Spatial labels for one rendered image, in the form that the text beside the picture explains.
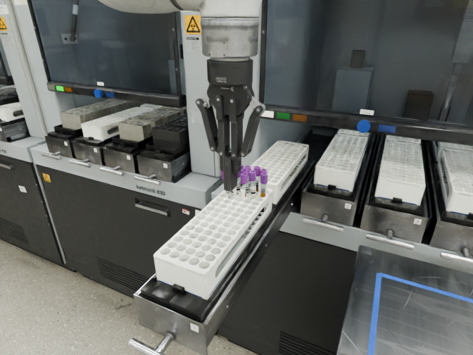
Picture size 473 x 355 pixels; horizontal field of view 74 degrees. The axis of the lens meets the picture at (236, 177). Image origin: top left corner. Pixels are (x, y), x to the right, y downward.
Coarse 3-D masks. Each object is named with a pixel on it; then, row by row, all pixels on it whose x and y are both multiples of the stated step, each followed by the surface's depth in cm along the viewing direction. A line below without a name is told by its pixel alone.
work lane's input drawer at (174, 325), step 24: (312, 168) 98; (288, 192) 80; (264, 240) 65; (240, 264) 57; (144, 288) 51; (168, 288) 51; (216, 288) 51; (240, 288) 57; (144, 312) 51; (168, 312) 48; (192, 312) 47; (216, 312) 48; (168, 336) 50; (192, 336) 48
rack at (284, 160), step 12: (276, 144) 97; (288, 144) 96; (300, 144) 96; (264, 156) 88; (276, 156) 87; (288, 156) 87; (300, 156) 88; (252, 168) 81; (276, 168) 82; (288, 168) 80; (300, 168) 90; (276, 180) 75; (288, 180) 87; (276, 192) 73
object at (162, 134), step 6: (156, 132) 106; (162, 132) 105; (168, 132) 103; (174, 132) 102; (180, 132) 102; (156, 138) 107; (162, 138) 106; (168, 138) 104; (174, 138) 103; (180, 138) 103; (156, 144) 108; (162, 144) 107; (168, 144) 105; (174, 144) 104; (180, 144) 103
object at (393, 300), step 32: (384, 256) 57; (352, 288) 50; (384, 288) 50; (416, 288) 50; (448, 288) 50; (352, 320) 45; (384, 320) 45; (416, 320) 45; (448, 320) 45; (352, 352) 40; (384, 352) 40; (416, 352) 40; (448, 352) 40
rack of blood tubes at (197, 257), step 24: (240, 192) 69; (216, 216) 62; (240, 216) 61; (264, 216) 68; (168, 240) 54; (192, 240) 54; (216, 240) 54; (240, 240) 63; (168, 264) 49; (192, 264) 50; (216, 264) 49; (192, 288) 49
